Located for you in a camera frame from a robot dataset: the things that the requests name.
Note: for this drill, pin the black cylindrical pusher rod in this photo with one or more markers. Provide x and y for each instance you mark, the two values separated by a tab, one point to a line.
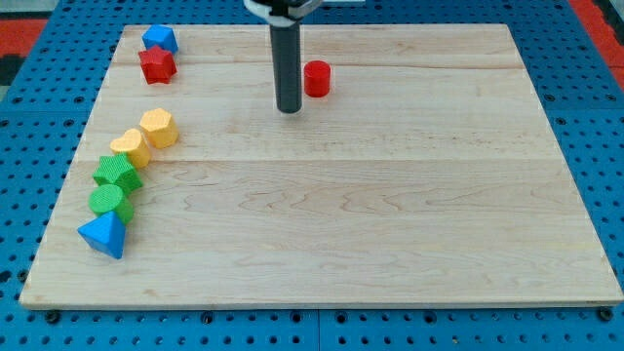
285	47

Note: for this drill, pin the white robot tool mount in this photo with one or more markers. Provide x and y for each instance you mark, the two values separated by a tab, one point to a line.
282	12

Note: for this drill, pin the red star block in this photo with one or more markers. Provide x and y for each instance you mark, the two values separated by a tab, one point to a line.
157	65

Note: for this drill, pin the green star block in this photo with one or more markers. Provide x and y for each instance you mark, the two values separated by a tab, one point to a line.
117	170

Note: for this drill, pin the red cylinder block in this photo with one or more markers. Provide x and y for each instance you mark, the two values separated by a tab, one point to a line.
317	78

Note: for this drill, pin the blue cube block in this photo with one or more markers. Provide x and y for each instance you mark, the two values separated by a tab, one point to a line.
161	36

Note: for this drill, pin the yellow hexagon block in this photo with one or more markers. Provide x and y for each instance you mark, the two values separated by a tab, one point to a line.
160	127

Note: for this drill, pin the yellow heart block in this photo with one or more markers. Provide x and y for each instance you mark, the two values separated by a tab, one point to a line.
133	143

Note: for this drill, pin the light wooden board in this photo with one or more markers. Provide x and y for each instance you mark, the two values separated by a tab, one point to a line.
429	177

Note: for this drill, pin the green cylinder block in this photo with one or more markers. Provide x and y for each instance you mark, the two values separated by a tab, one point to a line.
111	198

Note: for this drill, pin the blue triangle block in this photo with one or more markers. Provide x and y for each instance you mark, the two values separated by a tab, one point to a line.
105	234

